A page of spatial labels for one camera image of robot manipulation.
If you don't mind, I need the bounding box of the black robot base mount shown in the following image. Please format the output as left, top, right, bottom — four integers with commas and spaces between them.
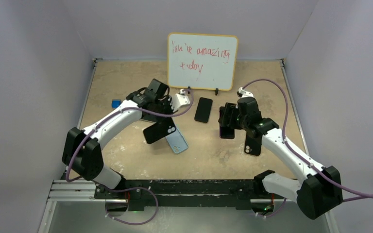
94, 179, 282, 212

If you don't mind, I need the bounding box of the black smartphone with purple edge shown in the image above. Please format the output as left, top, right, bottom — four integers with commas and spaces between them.
219, 126, 235, 139

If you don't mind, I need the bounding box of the black phone case right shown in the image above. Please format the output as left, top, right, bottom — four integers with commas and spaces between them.
244, 133, 262, 156

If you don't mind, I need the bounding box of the yellow framed whiteboard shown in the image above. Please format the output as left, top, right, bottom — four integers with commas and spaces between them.
167, 33, 239, 91

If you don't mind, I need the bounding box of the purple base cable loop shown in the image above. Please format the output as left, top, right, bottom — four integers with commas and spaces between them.
104, 187, 160, 226

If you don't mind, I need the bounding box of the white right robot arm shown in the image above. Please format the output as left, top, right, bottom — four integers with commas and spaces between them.
218, 97, 343, 219

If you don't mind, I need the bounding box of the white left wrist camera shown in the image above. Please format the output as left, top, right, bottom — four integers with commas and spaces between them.
170, 89, 191, 113

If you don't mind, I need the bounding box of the small blue eraser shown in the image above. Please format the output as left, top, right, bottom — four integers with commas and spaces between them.
111, 100, 121, 109

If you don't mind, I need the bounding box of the black smartphone face down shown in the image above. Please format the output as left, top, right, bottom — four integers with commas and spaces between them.
194, 97, 213, 123

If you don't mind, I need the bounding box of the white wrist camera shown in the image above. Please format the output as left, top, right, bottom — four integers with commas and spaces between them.
170, 89, 191, 113
237, 87, 254, 99

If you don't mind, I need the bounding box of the black phone case with cutouts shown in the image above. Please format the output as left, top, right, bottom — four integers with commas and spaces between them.
143, 117, 176, 144

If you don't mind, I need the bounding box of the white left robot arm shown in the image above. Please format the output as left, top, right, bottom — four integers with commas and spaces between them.
62, 79, 176, 199

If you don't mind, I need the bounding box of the aluminium frame rail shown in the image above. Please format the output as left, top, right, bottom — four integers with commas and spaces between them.
48, 180, 96, 202

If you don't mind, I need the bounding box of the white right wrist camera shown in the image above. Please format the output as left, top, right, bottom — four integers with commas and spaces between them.
237, 87, 254, 99

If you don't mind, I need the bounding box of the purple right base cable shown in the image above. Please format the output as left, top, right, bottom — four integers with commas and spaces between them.
254, 199, 285, 220

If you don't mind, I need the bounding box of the light blue phone case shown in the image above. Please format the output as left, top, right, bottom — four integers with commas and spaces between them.
165, 128, 189, 154

